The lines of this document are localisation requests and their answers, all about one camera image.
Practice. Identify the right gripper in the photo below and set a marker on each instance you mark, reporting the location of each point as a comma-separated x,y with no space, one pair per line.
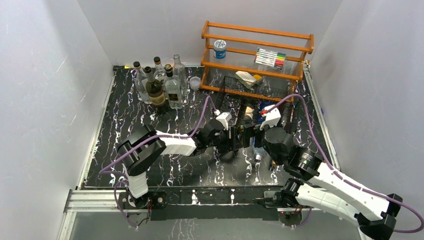
249,132

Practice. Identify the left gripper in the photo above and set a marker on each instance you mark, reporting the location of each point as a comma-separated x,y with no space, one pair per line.
232,144

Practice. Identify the blue glass bottle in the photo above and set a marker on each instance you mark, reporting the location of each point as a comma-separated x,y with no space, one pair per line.
258,151

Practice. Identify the square clear whisky bottle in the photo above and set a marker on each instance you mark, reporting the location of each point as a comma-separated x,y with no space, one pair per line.
173,89

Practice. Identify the tall clear glass bottle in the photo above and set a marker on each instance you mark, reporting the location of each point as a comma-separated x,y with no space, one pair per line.
180,71

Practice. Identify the green wine bottle silver capsule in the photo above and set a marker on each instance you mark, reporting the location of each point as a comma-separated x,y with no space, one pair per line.
155,91

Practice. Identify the round clear liquor bottle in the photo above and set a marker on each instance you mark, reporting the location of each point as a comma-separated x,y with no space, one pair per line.
160,73

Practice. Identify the small clear bottle dark cap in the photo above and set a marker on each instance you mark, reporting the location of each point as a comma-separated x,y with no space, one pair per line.
139,84

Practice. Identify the dark green wine bottle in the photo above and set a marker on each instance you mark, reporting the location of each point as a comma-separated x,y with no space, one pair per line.
247,115

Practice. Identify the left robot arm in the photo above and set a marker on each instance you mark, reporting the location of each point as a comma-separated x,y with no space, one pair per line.
142,148

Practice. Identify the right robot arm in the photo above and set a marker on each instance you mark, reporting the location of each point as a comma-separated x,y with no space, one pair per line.
313,183

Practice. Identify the small clear plastic cup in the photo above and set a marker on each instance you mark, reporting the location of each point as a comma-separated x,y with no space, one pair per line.
195,83

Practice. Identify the cream cardboard box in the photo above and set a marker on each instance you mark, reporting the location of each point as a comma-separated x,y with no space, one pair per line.
245,78

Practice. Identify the orange wooden shelf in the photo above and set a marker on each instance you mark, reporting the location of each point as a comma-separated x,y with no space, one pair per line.
242,44

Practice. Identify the pack of coloured markers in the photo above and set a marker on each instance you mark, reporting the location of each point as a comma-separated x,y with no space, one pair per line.
270,58

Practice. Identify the blue lidded jar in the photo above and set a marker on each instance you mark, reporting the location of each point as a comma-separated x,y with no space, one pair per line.
220,49

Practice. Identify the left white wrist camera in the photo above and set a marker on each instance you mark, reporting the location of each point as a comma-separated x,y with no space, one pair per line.
223,118

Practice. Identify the black wire wine rack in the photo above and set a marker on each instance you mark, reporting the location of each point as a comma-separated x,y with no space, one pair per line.
233,95

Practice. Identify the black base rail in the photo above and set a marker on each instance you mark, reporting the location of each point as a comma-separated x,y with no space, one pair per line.
168,203

